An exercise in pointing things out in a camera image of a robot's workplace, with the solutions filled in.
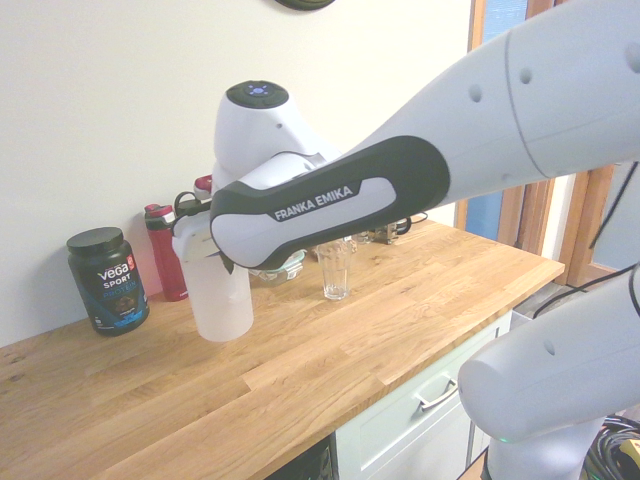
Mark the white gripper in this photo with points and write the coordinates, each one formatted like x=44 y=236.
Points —
x=192 y=240

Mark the translucent white plastic cup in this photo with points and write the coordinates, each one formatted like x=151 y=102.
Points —
x=220 y=305

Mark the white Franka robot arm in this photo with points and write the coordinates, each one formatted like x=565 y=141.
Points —
x=450 y=125

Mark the dark red water bottle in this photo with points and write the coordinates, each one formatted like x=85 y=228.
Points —
x=167 y=260

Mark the clear container white lid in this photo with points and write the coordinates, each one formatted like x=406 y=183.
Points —
x=280 y=270

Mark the clear glass tumbler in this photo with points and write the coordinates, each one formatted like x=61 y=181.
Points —
x=336 y=275

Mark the black Vega protein tub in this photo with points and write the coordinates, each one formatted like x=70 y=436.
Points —
x=110 y=285

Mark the clear glass mug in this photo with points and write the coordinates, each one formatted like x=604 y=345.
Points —
x=361 y=239

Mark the glass french press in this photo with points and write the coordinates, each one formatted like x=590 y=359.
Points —
x=392 y=232

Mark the black dishwasher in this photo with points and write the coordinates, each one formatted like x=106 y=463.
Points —
x=315 y=465

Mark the white cabinet drawer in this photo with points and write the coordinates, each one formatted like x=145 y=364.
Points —
x=400 y=435

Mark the black round wall clock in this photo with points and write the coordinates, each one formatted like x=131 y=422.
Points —
x=305 y=3

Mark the wooden door frame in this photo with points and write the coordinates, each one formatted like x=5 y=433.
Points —
x=592 y=225

